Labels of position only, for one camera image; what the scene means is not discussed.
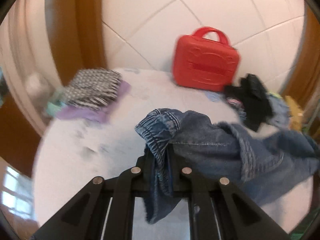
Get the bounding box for blue denim jeans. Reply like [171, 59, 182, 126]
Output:
[135, 108, 319, 224]

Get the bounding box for white floral bed sheet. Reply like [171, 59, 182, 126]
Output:
[33, 69, 313, 239]

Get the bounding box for purple folded garment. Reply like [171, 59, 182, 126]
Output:
[55, 81, 131, 124]

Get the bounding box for light blue crumpled garment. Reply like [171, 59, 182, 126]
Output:
[266, 93, 290, 129]

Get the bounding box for mint green folded garment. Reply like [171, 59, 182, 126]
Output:
[46, 89, 66, 117]

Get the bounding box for black crumpled garment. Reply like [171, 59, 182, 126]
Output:
[223, 74, 273, 132]

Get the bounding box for black white striped folded garment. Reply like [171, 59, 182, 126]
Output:
[62, 68, 122, 111]

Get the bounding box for red hard carry case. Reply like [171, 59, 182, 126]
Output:
[172, 27, 240, 92]

